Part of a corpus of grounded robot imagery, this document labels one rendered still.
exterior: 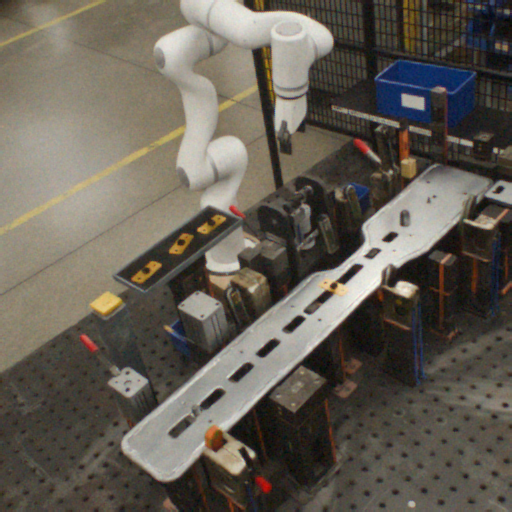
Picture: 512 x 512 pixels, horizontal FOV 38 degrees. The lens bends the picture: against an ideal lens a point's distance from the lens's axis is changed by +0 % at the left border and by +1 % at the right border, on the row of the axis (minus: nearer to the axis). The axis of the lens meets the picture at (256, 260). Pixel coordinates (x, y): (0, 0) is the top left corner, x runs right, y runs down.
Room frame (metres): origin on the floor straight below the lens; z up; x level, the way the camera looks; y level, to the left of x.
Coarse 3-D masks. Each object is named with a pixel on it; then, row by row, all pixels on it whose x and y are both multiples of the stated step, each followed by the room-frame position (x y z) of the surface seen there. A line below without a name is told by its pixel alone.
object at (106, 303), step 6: (108, 294) 1.51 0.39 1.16; (96, 300) 1.50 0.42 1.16; (102, 300) 1.49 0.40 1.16; (108, 300) 1.49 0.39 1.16; (114, 300) 1.48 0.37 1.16; (120, 300) 1.48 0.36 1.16; (96, 306) 1.48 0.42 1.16; (102, 306) 1.47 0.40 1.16; (108, 306) 1.47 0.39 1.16; (114, 306) 1.47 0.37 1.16; (102, 312) 1.45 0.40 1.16; (108, 312) 1.45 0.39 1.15
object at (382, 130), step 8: (384, 128) 1.97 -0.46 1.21; (376, 136) 1.96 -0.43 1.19; (384, 136) 1.97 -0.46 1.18; (392, 136) 1.94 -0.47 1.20; (384, 144) 1.96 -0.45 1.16; (384, 152) 1.94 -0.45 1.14; (392, 152) 1.96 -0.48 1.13; (384, 160) 1.94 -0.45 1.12; (392, 160) 1.95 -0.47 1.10; (384, 168) 1.94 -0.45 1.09; (392, 168) 1.95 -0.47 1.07; (392, 176) 1.95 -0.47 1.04
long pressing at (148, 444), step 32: (416, 192) 1.90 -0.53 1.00; (448, 192) 1.87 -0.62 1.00; (480, 192) 1.84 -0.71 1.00; (384, 224) 1.78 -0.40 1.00; (416, 224) 1.74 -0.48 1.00; (448, 224) 1.72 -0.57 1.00; (352, 256) 1.66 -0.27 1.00; (384, 256) 1.63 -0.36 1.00; (416, 256) 1.61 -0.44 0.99; (320, 288) 1.55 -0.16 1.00; (352, 288) 1.52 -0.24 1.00; (256, 320) 1.47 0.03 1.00; (288, 320) 1.45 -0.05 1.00; (224, 352) 1.38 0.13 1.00; (256, 352) 1.36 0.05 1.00; (288, 352) 1.34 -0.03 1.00; (192, 384) 1.30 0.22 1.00; (224, 384) 1.27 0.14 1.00; (256, 384) 1.25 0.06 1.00; (160, 416) 1.21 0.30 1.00; (192, 416) 1.20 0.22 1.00; (224, 416) 1.17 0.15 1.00; (128, 448) 1.14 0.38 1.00; (160, 448) 1.12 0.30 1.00; (192, 448) 1.10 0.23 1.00; (160, 480) 1.04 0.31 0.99
